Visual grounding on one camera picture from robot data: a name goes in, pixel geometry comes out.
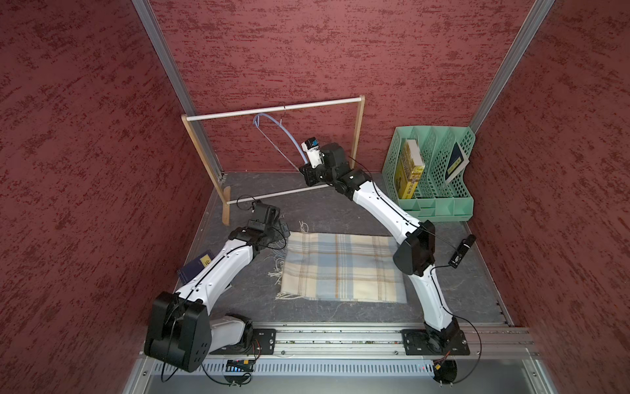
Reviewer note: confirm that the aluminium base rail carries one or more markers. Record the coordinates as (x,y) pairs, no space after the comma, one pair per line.
(359,358)

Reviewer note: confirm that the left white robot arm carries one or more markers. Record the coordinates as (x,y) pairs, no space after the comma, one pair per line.
(181,332)

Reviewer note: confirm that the aluminium corner post right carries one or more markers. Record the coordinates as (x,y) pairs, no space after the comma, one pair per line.
(531,25)

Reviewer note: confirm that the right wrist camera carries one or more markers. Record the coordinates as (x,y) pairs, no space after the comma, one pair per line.
(313,152)

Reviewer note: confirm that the black stapler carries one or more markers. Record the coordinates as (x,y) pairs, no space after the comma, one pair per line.
(461,250)

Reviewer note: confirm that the green plastic file organizer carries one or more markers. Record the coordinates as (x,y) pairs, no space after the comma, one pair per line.
(434,199)

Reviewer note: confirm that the plaid beige blue scarf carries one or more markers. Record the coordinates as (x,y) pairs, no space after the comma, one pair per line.
(339,267)

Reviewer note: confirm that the wooden clothes rack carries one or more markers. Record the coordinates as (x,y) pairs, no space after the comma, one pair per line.
(224,193)

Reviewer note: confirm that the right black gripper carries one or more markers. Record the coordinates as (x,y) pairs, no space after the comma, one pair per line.
(311,174)

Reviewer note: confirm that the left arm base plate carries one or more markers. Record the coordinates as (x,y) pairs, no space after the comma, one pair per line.
(258,342)

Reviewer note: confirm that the aluminium corner post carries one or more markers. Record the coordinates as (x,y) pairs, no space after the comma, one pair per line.
(196,131)
(531,25)

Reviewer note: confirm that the aluminium corner post left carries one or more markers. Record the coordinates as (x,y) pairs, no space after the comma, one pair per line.
(196,131)

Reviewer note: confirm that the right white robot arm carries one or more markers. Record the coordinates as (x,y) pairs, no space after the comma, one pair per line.
(416,240)

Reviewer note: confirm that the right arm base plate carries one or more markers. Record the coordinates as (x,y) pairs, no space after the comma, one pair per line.
(422,343)

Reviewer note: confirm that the dark blue notebook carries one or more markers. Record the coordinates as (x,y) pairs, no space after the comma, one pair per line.
(194,267)

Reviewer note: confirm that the dark blue yellow book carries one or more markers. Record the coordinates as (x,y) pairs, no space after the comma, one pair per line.
(456,163)

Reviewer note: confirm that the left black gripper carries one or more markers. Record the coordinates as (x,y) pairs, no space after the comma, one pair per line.
(280,231)

